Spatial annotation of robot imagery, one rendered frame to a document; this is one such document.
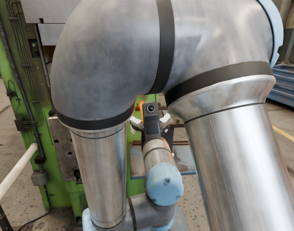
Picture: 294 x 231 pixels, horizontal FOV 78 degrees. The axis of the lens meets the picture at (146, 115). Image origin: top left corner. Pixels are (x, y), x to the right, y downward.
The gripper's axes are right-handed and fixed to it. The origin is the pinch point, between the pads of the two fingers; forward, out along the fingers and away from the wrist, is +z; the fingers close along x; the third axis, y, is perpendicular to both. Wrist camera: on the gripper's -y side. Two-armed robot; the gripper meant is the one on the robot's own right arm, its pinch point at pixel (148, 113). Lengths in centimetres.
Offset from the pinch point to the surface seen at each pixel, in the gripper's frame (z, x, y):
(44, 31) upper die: 37, -45, -28
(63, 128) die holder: 31, -44, 21
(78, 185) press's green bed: 31, -42, 63
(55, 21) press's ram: 37, -39, -32
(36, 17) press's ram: 37, -47, -34
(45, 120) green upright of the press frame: 50, -61, 24
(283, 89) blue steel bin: 243, 282, 70
